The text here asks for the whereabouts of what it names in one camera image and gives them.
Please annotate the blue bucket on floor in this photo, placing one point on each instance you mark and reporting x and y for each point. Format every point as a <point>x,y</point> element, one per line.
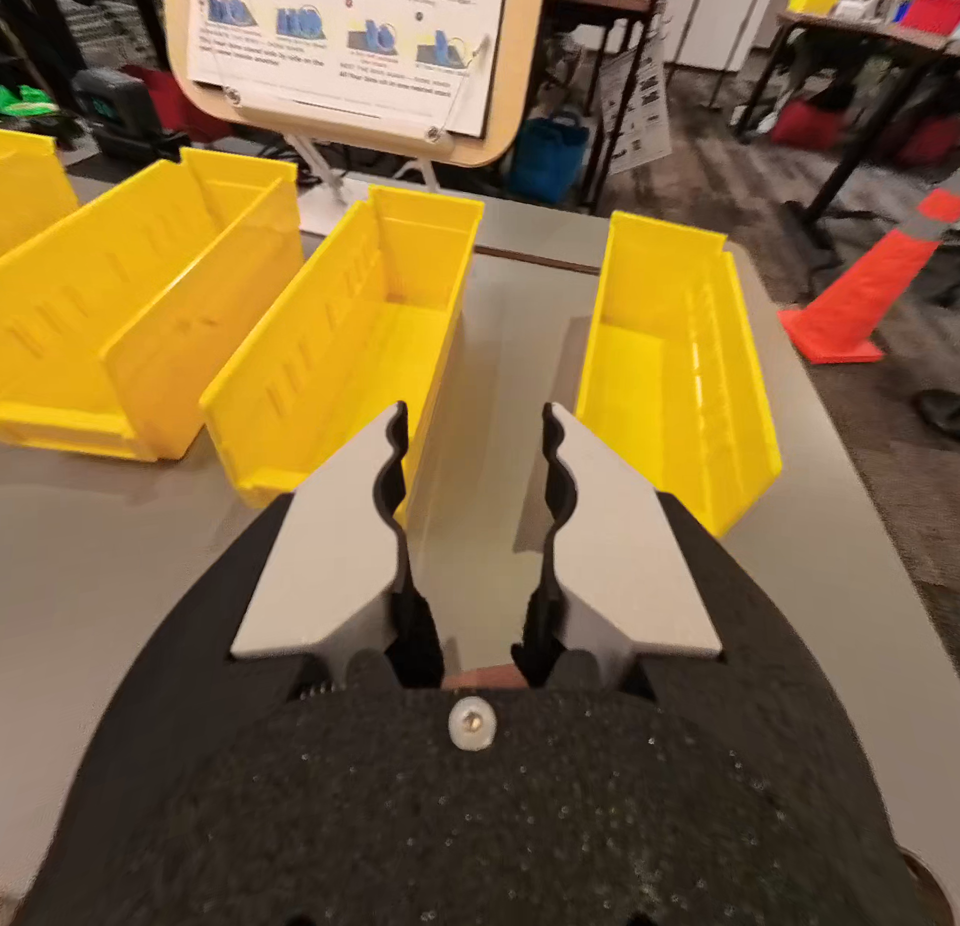
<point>551,165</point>

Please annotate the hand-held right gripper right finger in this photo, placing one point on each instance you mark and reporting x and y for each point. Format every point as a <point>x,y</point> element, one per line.
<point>637,566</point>

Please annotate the black table leg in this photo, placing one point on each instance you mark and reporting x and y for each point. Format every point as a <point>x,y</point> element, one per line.
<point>650,11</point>

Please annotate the person's brown sweater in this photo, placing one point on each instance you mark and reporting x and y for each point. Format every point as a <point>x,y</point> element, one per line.
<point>484,678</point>

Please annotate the wooden instruction board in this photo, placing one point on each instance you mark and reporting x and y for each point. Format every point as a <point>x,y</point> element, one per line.
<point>525,56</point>

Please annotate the black charging device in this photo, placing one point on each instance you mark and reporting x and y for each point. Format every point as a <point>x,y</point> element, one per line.
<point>112,109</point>

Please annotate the grey desk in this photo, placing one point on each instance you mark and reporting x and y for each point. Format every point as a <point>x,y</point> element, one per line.
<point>112,566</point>

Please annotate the yellow plastic bin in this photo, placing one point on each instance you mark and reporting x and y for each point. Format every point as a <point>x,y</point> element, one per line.
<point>330,356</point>
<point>637,386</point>
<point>67,326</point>
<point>30,191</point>

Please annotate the red basket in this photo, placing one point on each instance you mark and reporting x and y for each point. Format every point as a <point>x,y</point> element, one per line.
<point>930,13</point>

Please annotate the long background table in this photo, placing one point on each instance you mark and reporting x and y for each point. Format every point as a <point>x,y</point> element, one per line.
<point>847,26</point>

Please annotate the printed instruction sheet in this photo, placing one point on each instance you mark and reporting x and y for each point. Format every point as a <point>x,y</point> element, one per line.
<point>345,94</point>

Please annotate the leaning picture poster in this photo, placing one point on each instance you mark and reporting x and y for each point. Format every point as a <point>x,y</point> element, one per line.
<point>637,109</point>

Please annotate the orange traffic cone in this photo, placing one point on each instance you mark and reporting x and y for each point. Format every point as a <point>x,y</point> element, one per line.
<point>862,304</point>

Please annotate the black round stand base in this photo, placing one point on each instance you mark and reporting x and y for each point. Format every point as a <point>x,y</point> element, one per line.
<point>941,412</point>

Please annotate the bright green object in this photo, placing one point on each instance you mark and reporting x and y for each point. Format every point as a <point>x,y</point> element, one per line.
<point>26,100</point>

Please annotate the red bag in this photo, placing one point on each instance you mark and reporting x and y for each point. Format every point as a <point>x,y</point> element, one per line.
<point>810,128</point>
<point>926,143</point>

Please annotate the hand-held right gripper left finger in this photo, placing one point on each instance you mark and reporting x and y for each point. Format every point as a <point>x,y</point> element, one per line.
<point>330,566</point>

